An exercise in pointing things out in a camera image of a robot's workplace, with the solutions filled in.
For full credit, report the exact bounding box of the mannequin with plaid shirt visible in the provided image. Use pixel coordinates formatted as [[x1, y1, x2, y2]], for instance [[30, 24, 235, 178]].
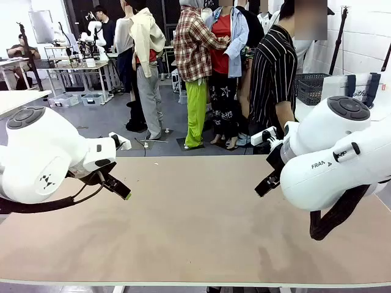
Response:
[[172, 0, 228, 150]]

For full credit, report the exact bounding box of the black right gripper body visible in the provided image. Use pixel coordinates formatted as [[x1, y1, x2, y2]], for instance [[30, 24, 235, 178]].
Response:
[[266, 145, 287, 178]]

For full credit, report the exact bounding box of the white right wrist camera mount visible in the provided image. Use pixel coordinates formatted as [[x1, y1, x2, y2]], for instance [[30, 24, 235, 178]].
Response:
[[265, 139, 285, 152]]

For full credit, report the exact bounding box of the white power strip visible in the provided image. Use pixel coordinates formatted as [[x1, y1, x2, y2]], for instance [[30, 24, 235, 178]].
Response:
[[250, 128, 277, 146], [108, 131, 132, 151]]

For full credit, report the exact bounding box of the clear floor storage box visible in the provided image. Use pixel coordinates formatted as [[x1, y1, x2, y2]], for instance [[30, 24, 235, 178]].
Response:
[[48, 93, 81, 108], [81, 93, 106, 107]]

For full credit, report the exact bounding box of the black arm cable sleeve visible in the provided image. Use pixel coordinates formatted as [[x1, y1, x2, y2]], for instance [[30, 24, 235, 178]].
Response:
[[0, 170, 106, 214], [310, 179, 391, 242]]

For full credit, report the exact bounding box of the black right arm cable sleeve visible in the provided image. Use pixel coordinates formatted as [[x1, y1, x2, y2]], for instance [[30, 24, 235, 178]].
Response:
[[310, 179, 391, 242]]

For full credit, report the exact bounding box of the black left arm cable sleeve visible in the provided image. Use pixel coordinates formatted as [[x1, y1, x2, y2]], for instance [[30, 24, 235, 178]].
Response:
[[0, 170, 106, 214]]

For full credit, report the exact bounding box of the mannequin with white polo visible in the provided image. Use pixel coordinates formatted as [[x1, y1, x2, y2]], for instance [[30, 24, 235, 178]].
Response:
[[258, 9, 282, 34]]

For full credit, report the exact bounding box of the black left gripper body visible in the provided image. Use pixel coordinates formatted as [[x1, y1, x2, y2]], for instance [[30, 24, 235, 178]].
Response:
[[67, 163, 117, 186]]

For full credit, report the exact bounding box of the mannequin with white shirt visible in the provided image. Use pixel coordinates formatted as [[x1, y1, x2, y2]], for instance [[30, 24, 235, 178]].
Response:
[[114, 9, 138, 132]]

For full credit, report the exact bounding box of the mannequin with black jacket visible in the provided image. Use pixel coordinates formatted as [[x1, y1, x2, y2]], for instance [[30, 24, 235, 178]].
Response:
[[235, 4, 265, 62]]

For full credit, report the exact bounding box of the standing person in dark shirt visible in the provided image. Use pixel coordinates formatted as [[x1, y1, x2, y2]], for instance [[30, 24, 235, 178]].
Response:
[[93, 4, 117, 52]]

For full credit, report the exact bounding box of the person's right forearm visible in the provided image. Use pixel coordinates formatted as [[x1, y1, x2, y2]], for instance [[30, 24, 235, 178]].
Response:
[[274, 102, 296, 129]]

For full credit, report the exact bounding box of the mannequin red top blue shirt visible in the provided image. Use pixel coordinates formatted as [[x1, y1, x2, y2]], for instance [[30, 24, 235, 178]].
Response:
[[204, 2, 250, 150]]

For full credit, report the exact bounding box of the person in striped shirt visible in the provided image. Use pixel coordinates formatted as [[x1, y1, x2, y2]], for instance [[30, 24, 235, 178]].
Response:
[[249, 0, 329, 144]]

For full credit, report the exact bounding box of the white background work table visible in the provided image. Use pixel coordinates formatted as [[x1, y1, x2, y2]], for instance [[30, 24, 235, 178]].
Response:
[[44, 59, 114, 101]]

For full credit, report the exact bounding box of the seated person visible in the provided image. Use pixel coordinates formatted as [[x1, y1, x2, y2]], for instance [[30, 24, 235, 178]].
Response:
[[7, 33, 40, 89]]

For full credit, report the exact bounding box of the black tripod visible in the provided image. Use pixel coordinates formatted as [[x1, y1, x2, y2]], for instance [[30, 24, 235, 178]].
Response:
[[16, 21, 45, 92], [328, 5, 351, 76]]

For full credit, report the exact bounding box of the dark grey plastic basket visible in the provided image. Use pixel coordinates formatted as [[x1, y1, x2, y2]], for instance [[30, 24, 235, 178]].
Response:
[[296, 79, 329, 106], [294, 73, 332, 83]]

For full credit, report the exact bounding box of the white board on stand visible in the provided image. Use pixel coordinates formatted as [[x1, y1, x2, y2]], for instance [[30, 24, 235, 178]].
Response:
[[29, 10, 56, 45]]

